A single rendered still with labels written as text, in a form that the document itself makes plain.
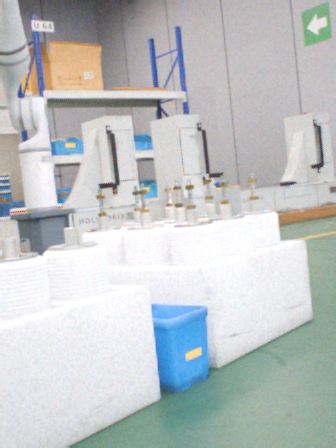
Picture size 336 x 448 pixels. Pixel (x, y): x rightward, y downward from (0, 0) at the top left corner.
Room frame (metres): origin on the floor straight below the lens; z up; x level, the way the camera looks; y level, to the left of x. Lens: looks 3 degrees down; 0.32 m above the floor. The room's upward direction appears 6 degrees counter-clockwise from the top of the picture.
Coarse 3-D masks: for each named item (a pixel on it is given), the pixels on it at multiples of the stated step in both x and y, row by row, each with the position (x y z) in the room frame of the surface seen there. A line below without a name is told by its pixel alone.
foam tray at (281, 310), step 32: (224, 256) 1.23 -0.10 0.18; (256, 256) 1.22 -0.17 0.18; (288, 256) 1.32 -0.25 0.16; (160, 288) 1.15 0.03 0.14; (192, 288) 1.11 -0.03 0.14; (224, 288) 1.12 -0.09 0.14; (256, 288) 1.21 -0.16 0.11; (288, 288) 1.31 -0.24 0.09; (224, 320) 1.11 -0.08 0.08; (256, 320) 1.20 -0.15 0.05; (288, 320) 1.30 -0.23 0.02; (224, 352) 1.10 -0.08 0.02
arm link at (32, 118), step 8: (24, 104) 1.79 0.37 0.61; (32, 104) 1.79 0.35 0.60; (40, 104) 1.79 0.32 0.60; (24, 112) 1.78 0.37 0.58; (32, 112) 1.79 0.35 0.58; (40, 112) 1.79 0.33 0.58; (48, 112) 1.85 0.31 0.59; (24, 120) 1.79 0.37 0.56; (32, 120) 1.79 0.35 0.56; (40, 120) 1.79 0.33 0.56; (48, 120) 1.83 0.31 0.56; (32, 128) 1.82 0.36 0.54; (40, 128) 1.79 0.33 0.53; (48, 128) 1.82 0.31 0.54; (40, 136) 1.79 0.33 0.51; (48, 136) 1.82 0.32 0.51; (24, 144) 1.79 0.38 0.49; (32, 144) 1.78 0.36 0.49; (40, 144) 1.79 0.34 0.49; (48, 144) 1.81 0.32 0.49; (24, 152) 1.79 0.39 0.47
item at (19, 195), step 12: (0, 12) 7.69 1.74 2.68; (0, 84) 7.63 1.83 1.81; (0, 96) 7.62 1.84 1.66; (0, 144) 7.57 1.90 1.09; (12, 144) 7.66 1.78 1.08; (0, 156) 7.56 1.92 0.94; (12, 156) 7.65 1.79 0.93; (0, 168) 7.55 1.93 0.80; (12, 168) 7.64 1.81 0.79; (12, 180) 7.63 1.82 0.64; (12, 192) 7.62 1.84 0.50
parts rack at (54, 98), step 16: (32, 16) 6.30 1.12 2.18; (32, 32) 6.31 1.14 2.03; (176, 32) 7.35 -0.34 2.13; (176, 48) 7.37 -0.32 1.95; (32, 96) 6.58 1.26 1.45; (48, 96) 6.33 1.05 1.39; (64, 96) 6.44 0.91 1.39; (80, 96) 6.54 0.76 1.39; (96, 96) 6.65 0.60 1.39; (112, 96) 6.77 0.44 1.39; (128, 96) 6.89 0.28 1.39; (144, 96) 7.01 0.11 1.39; (160, 96) 7.14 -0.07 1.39; (176, 96) 7.27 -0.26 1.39; (160, 112) 7.81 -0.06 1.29; (64, 160) 6.39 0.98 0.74; (80, 160) 6.49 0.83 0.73; (144, 160) 7.65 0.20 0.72
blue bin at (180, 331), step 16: (160, 304) 1.11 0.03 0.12; (176, 304) 1.09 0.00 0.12; (160, 320) 0.98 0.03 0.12; (176, 320) 0.97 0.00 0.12; (192, 320) 1.01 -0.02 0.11; (160, 336) 0.99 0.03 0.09; (176, 336) 0.98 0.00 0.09; (192, 336) 1.01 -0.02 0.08; (160, 352) 0.99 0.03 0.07; (176, 352) 0.98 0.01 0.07; (192, 352) 1.01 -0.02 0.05; (160, 368) 0.99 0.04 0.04; (176, 368) 0.98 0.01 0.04; (192, 368) 1.01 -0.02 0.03; (208, 368) 1.04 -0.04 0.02; (160, 384) 1.00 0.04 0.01; (176, 384) 0.98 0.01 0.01; (192, 384) 1.00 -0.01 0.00
